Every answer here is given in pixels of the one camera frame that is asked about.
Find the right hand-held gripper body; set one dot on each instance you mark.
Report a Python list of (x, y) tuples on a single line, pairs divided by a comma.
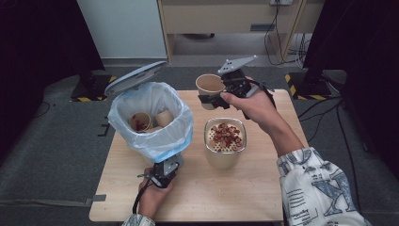
[(235, 64)]

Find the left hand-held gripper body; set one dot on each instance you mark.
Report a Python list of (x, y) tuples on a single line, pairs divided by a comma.
[(169, 168)]

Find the brown paper cup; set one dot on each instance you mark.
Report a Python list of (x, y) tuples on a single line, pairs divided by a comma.
[(208, 84), (164, 118), (140, 121)]

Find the clear plastic bin liner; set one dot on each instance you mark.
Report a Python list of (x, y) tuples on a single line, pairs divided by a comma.
[(166, 142)]

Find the white lidded trash bin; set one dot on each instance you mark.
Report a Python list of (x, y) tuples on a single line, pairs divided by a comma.
[(135, 78)]

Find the person's left hand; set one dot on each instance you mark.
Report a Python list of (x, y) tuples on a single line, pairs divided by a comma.
[(152, 201)]

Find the person's right hand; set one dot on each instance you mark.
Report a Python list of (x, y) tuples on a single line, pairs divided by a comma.
[(257, 106)]

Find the pile of red dried rings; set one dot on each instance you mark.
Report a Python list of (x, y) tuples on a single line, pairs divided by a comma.
[(226, 135)]

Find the light wooden desk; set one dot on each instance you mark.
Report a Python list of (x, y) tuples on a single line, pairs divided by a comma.
[(216, 17)]

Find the beige strainer container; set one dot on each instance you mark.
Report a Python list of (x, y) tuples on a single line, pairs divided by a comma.
[(224, 160)]

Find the white power strip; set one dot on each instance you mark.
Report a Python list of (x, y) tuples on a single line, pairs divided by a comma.
[(281, 2)]

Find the stand with striped base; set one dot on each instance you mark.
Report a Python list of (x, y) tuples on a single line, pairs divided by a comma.
[(92, 89), (309, 89)]

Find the grey tape strip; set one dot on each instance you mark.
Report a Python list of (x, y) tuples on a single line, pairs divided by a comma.
[(95, 198)]

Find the white panel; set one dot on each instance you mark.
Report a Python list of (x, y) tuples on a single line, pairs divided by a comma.
[(125, 28)]

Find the dark curtain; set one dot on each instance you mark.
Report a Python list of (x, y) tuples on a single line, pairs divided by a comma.
[(34, 53), (363, 47)]

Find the black table bracket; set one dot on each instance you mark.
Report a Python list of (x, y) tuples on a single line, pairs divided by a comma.
[(103, 127)]

